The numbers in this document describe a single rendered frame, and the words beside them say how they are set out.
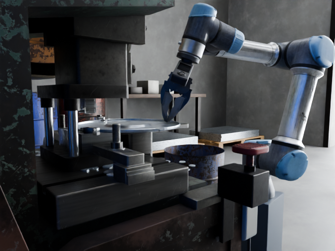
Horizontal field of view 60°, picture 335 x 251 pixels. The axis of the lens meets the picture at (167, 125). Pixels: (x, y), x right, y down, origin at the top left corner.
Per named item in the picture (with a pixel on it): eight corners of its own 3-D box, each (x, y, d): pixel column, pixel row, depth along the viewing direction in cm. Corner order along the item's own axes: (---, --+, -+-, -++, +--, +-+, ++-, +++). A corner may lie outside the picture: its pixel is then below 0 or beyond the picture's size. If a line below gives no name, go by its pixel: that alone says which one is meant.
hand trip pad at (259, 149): (247, 173, 68) (248, 141, 67) (270, 179, 63) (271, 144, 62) (228, 179, 63) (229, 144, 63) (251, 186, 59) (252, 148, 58)
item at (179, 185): (100, 158, 101) (99, 141, 101) (189, 191, 67) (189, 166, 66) (3, 173, 82) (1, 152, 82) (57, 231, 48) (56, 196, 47)
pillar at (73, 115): (77, 154, 65) (74, 91, 63) (81, 156, 63) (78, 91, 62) (67, 156, 64) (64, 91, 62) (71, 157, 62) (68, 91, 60)
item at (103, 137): (90, 141, 83) (90, 125, 82) (117, 149, 71) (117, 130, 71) (59, 145, 77) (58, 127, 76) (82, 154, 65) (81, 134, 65)
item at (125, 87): (94, 105, 85) (93, 86, 84) (131, 108, 70) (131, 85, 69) (36, 107, 75) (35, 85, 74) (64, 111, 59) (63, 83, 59)
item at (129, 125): (141, 119, 101) (141, 117, 101) (201, 126, 79) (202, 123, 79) (58, 125, 83) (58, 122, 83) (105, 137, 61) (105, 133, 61)
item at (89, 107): (89, 112, 76) (89, 97, 76) (97, 113, 72) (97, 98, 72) (78, 112, 74) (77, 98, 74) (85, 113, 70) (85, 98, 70)
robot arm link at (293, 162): (274, 175, 118) (307, 46, 118) (305, 186, 104) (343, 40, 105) (252, 171, 112) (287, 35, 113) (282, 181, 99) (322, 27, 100)
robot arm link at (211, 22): (225, 11, 86) (201, -1, 82) (212, 48, 87) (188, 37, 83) (211, 14, 93) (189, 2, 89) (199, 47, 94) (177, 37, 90)
